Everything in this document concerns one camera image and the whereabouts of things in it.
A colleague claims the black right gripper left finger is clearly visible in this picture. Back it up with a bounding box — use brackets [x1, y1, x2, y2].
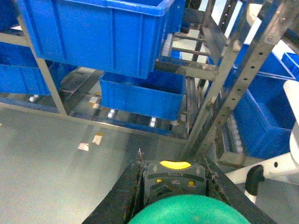
[83, 150, 144, 224]

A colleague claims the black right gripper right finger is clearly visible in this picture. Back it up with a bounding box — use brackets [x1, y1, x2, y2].
[202, 155, 275, 224]

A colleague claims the green mushroom push button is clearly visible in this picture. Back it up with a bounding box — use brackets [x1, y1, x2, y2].
[130, 160, 249, 224]

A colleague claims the blue bin lower shelf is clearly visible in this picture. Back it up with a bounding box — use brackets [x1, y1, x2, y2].
[99, 70, 186, 121]

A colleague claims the large blue bin on shelf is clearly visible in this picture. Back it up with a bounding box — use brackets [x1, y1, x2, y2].
[17, 0, 174, 79]

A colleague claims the blue bin right side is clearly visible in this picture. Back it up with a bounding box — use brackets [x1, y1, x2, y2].
[233, 52, 297, 160]

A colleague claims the blue bin upper left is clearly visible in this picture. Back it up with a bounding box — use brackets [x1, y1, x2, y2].
[0, 0, 77, 95]

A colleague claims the steel rack upright frame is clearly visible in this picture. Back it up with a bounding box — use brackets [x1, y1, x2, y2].
[0, 0, 299, 157]

